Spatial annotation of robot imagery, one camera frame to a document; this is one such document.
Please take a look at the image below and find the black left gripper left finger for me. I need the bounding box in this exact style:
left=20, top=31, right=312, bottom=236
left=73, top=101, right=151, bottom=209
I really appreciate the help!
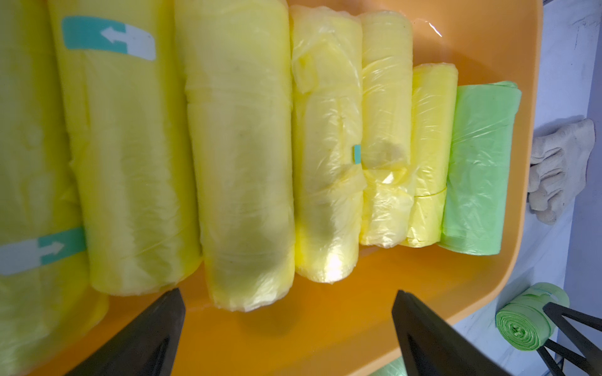
left=68, top=288, right=186, bottom=375

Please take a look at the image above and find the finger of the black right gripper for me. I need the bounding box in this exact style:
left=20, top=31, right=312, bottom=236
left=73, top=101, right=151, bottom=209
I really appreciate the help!
left=537, top=302, right=601, bottom=376

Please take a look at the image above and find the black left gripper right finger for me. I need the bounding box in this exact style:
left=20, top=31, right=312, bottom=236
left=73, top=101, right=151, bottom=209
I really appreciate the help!
left=392, top=291, right=508, bottom=376

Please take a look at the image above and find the green trash bag roll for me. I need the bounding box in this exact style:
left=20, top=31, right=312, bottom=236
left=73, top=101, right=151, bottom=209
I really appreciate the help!
left=439, top=81, right=521, bottom=256
left=495, top=282, right=570, bottom=352

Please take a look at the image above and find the yellow trash bag roll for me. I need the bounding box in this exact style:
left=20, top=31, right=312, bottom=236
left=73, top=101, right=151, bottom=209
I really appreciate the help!
left=1, top=1, right=109, bottom=375
left=360, top=11, right=416, bottom=248
left=174, top=1, right=295, bottom=312
left=289, top=5, right=366, bottom=284
left=403, top=63, right=459, bottom=248
left=49, top=1, right=202, bottom=296

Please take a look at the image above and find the yellow plastic storage box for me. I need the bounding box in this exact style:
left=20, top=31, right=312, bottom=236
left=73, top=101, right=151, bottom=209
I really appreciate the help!
left=27, top=0, right=544, bottom=376

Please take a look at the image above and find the beige work glove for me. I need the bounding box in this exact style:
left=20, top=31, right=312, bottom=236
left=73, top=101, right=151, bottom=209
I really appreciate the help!
left=528, top=118, right=596, bottom=225

